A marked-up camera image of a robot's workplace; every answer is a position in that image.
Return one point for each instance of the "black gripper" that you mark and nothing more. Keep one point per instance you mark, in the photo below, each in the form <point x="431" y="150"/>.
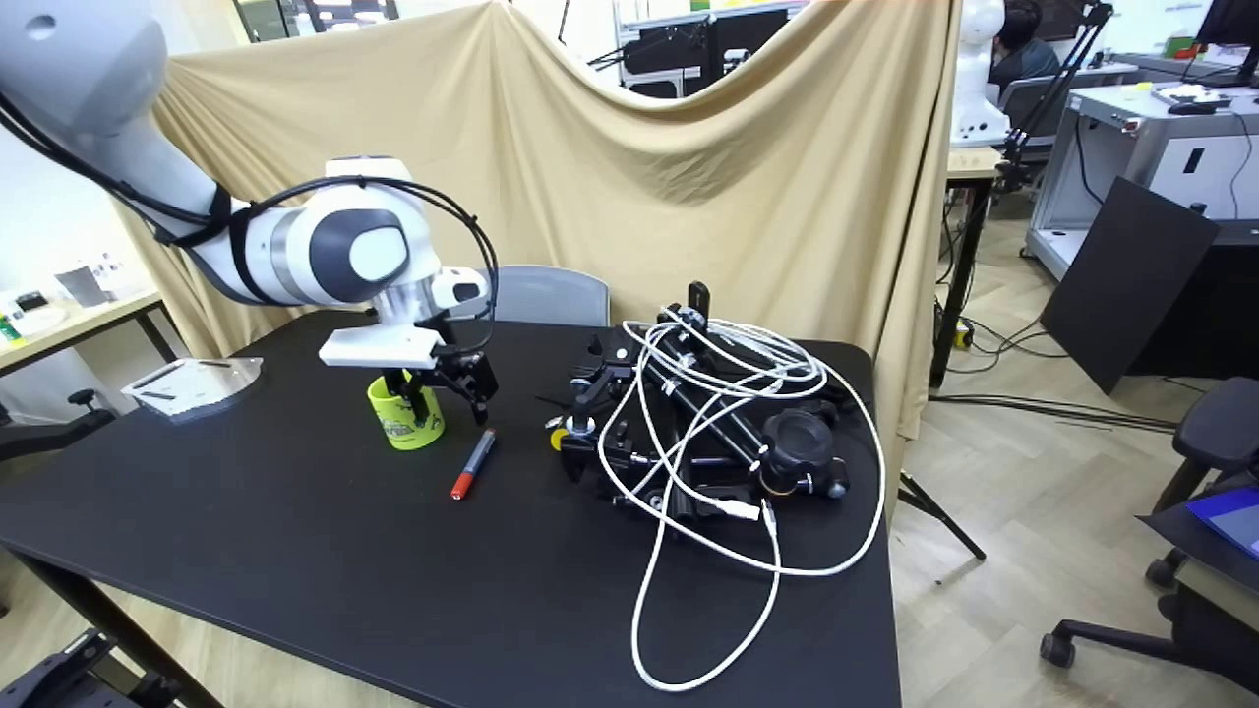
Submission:
<point x="461" y="355"/>

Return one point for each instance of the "blue marker pen red cap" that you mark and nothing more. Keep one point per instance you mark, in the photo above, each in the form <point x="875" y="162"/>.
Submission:
<point x="474" y="466"/>

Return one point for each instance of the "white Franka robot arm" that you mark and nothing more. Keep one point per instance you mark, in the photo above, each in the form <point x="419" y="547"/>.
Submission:
<point x="81" y="82"/>

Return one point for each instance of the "lime green plastic cup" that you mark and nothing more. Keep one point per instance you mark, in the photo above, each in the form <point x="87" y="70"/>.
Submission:
<point x="407" y="436"/>

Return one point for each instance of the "beige cloth backdrop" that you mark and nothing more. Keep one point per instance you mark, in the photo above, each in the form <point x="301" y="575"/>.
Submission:
<point x="732" y="197"/>

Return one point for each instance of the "light wooden side desk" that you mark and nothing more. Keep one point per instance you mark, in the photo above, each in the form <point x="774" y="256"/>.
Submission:
<point x="81" y="321"/>

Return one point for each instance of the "wooden table black legs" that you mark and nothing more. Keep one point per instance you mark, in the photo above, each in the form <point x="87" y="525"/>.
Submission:
<point x="975" y="162"/>

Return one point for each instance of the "black flat panel board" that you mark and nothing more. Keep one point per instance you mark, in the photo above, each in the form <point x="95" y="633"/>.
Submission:
<point x="1127" y="280"/>

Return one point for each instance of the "black office chair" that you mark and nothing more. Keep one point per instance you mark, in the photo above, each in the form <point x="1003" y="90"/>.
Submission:
<point x="1220" y="427"/>

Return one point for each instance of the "grey metal cabinet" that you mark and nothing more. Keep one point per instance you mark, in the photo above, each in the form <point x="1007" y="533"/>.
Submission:
<point x="1184" y="145"/>

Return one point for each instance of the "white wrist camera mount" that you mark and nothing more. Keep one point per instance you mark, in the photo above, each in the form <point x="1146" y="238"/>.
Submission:
<point x="381" y="347"/>

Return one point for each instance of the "black mount yellow knob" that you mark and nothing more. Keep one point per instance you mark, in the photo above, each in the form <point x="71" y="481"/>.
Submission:
<point x="557" y="437"/>

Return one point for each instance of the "black camera rig pile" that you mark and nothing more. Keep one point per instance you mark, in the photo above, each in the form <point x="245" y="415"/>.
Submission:
<point x="799" y="446"/>

